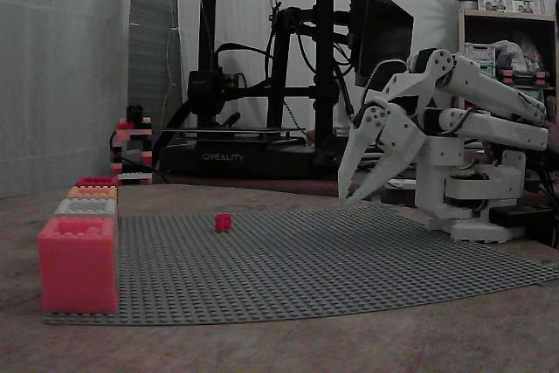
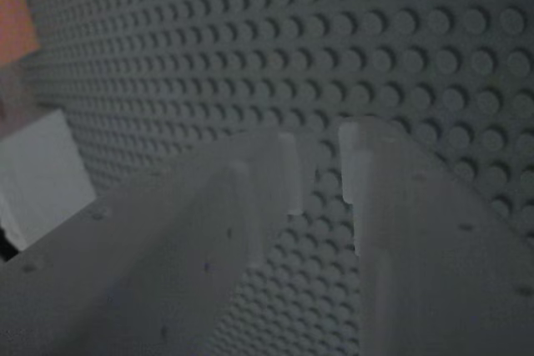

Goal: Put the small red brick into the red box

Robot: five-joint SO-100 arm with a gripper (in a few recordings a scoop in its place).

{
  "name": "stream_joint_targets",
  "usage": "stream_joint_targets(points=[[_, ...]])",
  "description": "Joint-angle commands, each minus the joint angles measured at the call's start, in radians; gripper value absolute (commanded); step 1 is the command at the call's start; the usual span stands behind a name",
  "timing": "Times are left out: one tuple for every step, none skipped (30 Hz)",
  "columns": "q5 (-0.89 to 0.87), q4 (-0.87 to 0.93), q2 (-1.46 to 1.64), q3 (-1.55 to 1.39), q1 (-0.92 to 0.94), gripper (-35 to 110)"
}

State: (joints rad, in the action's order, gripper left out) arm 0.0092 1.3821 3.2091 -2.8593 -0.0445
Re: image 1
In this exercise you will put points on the red building brick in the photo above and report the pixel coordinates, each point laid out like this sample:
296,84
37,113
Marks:
96,181

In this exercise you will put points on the brick tower with black parts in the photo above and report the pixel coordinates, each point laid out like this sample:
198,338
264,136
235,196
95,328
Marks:
131,146

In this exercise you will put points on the large pink building brick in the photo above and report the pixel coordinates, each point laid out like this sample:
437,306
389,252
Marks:
78,272

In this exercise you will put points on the wooden shelf unit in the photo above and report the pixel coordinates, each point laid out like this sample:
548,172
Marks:
502,19

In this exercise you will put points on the small white photo frame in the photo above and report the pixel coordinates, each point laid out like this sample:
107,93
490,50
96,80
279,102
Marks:
493,4

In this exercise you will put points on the white sheer curtain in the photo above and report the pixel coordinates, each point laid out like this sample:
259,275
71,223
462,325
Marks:
65,63

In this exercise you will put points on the small red cube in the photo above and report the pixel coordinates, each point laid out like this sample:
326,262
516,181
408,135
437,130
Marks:
222,223

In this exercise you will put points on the orange building brick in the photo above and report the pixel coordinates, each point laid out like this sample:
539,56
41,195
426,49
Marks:
89,192

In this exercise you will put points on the black computer monitor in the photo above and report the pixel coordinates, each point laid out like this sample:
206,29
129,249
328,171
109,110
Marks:
384,32

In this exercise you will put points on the black Creality 3D printer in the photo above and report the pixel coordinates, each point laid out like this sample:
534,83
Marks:
222,156

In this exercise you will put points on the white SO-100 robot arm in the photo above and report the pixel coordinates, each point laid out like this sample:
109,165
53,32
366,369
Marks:
480,80

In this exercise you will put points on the grey curtain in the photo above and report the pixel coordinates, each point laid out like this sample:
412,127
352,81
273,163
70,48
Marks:
153,19

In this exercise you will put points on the grey building brick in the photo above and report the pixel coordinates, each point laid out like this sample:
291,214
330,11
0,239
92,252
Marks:
83,206

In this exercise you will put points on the grey studded baseplate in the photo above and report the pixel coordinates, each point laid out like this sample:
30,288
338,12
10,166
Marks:
262,268

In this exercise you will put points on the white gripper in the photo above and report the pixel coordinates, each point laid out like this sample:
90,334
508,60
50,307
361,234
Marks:
395,136

